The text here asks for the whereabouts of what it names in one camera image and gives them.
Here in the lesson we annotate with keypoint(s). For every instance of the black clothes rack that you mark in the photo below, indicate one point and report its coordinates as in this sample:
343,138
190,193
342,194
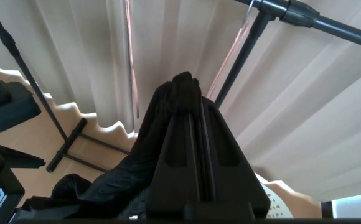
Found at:
339,26

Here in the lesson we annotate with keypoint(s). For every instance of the pink clothes hanger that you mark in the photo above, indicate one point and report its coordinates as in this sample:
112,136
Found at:
132,62
230,53

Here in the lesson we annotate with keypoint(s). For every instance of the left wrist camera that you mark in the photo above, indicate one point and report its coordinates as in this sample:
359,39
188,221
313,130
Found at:
9,107

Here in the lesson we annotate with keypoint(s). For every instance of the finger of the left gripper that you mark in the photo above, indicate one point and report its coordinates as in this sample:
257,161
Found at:
9,158

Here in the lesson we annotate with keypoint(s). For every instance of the white laundry basket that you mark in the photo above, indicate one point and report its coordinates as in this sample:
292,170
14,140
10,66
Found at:
274,202

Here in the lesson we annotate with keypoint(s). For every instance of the black garment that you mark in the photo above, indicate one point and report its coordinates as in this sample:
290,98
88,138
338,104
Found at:
127,177

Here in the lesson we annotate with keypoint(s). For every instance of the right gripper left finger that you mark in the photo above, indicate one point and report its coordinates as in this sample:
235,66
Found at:
168,186

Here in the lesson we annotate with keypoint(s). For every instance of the beige curtain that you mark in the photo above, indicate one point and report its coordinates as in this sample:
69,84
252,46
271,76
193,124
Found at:
292,109

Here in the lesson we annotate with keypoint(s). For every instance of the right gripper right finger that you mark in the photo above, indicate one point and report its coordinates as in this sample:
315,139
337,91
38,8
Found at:
236,186

